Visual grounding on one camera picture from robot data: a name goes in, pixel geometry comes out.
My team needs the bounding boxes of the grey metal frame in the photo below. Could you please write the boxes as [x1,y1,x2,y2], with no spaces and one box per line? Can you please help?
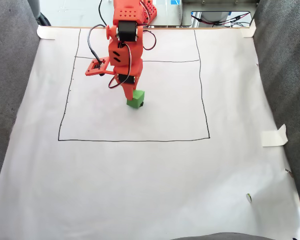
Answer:
[181,0,260,29]

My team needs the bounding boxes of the grey cloth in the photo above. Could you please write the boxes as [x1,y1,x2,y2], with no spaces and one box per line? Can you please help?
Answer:
[250,0,300,227]
[169,232,277,240]
[0,0,41,212]

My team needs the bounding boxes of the orange camera mount with camera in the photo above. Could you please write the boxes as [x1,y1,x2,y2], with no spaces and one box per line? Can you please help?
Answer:
[84,56,116,77]

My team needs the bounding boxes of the white tape piece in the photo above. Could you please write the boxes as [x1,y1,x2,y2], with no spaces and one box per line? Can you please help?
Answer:
[36,25,57,41]
[240,18,257,39]
[260,123,289,148]

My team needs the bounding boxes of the black tube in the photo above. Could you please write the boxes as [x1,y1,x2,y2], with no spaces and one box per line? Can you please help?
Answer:
[34,11,52,27]

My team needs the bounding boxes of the white paper sheet with lines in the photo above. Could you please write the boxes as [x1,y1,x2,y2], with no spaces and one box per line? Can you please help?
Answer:
[0,26,300,240]

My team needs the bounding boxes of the red black servo wire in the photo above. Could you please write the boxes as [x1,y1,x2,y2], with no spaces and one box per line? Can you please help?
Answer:
[107,41,132,89]

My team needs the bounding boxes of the green cube block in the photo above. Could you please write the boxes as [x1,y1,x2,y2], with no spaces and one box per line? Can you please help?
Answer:
[126,90,146,110]

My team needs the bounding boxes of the black camera cable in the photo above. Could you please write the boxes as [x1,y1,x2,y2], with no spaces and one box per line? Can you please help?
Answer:
[87,23,107,66]

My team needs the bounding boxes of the red and black wires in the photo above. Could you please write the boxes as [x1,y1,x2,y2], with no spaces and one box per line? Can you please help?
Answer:
[190,13,251,28]

